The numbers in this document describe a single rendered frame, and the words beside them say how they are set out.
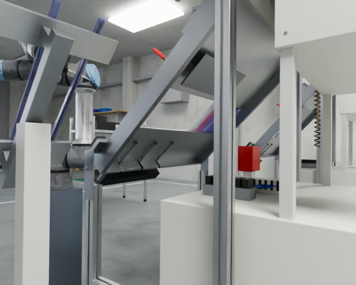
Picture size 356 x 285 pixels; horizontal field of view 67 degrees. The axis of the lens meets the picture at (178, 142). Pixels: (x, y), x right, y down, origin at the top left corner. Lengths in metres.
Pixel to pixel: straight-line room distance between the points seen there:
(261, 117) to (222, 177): 4.60
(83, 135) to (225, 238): 0.97
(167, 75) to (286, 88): 0.34
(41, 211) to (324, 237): 0.63
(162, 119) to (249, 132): 2.21
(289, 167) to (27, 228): 0.61
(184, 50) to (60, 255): 1.16
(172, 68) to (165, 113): 5.64
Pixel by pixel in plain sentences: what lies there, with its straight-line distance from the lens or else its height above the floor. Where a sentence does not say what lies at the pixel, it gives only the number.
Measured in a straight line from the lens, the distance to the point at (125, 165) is 1.09.
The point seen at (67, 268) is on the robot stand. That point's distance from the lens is 1.60.
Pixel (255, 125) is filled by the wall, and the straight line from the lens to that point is 5.26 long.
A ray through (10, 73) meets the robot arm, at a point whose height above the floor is 1.04.
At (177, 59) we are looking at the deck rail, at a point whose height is 1.02.
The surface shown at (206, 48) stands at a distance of 0.88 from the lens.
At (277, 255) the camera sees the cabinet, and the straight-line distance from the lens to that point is 0.68.
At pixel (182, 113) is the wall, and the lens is 6.12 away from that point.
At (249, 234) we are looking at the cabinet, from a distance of 0.69.
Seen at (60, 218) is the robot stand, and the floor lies 0.41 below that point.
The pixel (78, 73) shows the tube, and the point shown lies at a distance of 0.80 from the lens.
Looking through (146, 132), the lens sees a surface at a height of 0.83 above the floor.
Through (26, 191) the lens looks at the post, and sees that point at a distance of 0.72.
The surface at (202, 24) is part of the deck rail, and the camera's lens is 0.79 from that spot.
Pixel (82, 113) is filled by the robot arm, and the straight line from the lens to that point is 1.45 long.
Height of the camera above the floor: 0.78
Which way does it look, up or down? 1 degrees up
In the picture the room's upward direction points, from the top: 1 degrees clockwise
